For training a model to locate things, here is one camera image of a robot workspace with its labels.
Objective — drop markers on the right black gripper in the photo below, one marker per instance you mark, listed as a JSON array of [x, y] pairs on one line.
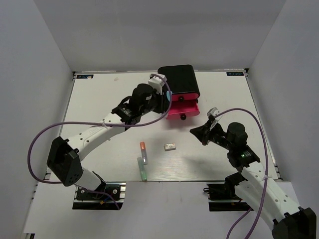
[[203, 133]]

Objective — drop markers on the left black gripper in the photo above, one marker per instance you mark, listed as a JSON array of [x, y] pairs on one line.
[[163, 101]]

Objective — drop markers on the light blue glue stick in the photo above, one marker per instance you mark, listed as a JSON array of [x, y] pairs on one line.
[[168, 95]]

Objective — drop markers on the pink drawer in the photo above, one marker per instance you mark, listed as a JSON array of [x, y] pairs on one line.
[[185, 97], [183, 110]]

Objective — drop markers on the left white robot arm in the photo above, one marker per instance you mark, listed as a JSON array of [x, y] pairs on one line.
[[66, 155]]

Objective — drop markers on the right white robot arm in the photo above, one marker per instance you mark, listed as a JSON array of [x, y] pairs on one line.
[[285, 217]]

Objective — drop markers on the white staples box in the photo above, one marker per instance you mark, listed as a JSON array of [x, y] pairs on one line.
[[170, 146]]

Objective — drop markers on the black drawer cabinet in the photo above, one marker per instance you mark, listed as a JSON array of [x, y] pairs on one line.
[[180, 78]]

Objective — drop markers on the orange cap highlighter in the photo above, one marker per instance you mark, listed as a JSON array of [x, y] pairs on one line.
[[144, 153]]

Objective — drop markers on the right blue table label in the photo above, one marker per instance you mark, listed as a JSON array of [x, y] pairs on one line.
[[235, 74]]

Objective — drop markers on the blue table label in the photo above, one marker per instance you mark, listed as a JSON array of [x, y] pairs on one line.
[[85, 76], [235, 74]]

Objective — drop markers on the left blue table label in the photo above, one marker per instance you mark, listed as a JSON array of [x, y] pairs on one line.
[[85, 76]]

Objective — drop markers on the green highlighter pen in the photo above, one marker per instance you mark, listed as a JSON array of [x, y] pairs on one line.
[[142, 170]]

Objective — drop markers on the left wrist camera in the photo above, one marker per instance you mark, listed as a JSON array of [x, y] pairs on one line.
[[157, 82]]

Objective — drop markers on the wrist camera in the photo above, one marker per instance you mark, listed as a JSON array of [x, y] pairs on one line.
[[212, 117], [157, 82]]

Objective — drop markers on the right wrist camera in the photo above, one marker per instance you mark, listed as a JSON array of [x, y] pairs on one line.
[[212, 117]]

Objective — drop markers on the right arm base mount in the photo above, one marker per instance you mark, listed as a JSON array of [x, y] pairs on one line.
[[222, 197]]

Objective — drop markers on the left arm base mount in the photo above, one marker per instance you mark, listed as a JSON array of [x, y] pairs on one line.
[[111, 200]]

